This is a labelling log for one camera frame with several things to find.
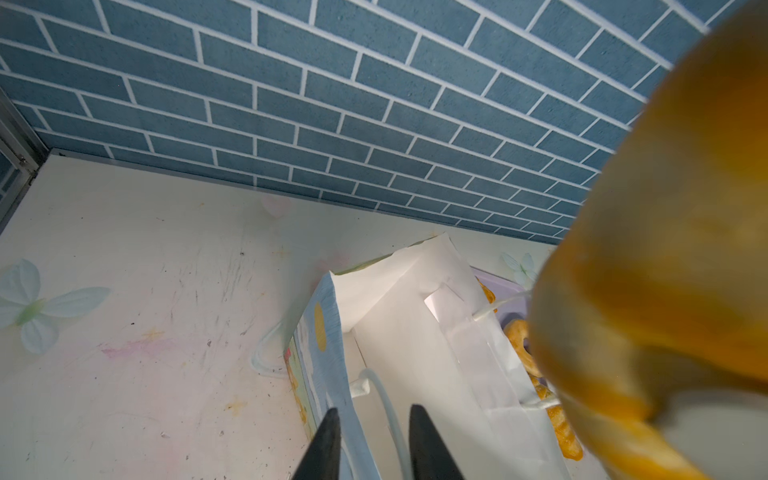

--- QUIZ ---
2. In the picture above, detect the golden croissant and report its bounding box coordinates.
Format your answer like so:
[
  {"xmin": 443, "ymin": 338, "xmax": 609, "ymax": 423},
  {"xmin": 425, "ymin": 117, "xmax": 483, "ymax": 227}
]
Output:
[{"xmin": 530, "ymin": 376, "xmax": 584, "ymax": 461}]

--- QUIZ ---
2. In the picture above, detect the floral paper bag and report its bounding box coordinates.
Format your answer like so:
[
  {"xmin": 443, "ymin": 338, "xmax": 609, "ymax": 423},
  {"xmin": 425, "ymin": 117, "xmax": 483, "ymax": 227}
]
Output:
[{"xmin": 284, "ymin": 235, "xmax": 569, "ymax": 479}]

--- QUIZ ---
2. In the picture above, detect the long striped bread stick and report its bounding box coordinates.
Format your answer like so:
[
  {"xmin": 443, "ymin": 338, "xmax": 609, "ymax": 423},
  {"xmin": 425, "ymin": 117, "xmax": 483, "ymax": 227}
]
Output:
[{"xmin": 528, "ymin": 1, "xmax": 767, "ymax": 479}]

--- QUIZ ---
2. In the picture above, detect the aluminium corner post left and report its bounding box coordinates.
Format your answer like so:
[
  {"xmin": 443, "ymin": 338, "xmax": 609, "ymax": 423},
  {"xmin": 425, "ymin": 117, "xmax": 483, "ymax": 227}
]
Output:
[{"xmin": 1, "ymin": 91, "xmax": 50, "ymax": 230}]

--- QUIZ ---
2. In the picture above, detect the lilac plastic tray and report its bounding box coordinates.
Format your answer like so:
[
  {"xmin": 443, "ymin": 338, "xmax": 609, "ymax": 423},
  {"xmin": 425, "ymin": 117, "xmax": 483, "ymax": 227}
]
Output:
[{"xmin": 472, "ymin": 267, "xmax": 528, "ymax": 329}]

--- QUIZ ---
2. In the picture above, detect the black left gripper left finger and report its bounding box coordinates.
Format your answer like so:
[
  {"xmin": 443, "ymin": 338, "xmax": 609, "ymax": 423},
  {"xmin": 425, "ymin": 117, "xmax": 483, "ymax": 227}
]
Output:
[{"xmin": 291, "ymin": 408, "xmax": 342, "ymax": 480}]

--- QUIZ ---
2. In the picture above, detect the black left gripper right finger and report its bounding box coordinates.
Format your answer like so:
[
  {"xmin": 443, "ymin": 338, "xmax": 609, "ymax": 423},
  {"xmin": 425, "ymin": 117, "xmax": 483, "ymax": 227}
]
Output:
[{"xmin": 408, "ymin": 404, "xmax": 464, "ymax": 480}]

